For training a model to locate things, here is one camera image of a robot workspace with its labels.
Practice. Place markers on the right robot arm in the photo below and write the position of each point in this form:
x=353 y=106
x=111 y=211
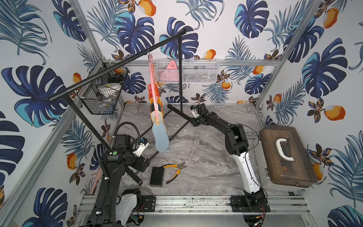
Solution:
x=237 y=145

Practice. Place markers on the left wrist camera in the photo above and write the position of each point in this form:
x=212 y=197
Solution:
x=141 y=147

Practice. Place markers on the light blue insole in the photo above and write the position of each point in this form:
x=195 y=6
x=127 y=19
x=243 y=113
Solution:
x=161 y=137

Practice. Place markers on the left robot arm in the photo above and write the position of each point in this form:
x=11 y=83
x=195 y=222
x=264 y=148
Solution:
x=110 y=208

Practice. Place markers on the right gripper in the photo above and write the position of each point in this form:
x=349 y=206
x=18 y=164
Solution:
x=194 y=122

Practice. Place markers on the white bowl in basket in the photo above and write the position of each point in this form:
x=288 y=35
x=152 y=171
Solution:
x=108 y=90

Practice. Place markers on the brown plastic toolbox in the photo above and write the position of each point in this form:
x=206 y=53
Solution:
x=282 y=160

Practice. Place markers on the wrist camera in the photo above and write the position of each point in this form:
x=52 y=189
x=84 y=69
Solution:
x=194 y=111
x=141 y=147

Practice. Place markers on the yellow handled pliers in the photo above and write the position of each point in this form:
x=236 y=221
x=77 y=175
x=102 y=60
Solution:
x=179 y=167

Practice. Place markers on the orange insole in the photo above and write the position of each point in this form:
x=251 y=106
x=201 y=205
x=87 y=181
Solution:
x=155 y=101

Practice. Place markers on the pink triangle item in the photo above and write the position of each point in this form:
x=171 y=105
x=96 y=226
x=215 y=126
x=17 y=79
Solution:
x=168 y=71

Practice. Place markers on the pink clip hanger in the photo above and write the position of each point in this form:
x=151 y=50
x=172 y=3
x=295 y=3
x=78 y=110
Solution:
x=152 y=78

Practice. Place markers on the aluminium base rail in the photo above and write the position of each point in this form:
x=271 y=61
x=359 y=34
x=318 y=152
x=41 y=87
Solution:
x=277 y=204

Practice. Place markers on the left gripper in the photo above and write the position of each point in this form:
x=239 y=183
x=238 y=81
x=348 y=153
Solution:
x=142 y=163

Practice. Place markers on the black wire basket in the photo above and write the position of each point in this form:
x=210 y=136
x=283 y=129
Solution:
x=97 y=105

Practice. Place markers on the clear wall shelf basket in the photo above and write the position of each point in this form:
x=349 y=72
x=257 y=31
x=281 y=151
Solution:
x=196 y=70

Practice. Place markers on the small black box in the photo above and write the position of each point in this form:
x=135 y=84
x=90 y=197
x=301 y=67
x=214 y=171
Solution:
x=157 y=177

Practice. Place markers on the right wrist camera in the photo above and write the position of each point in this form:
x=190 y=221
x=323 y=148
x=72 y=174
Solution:
x=194 y=111

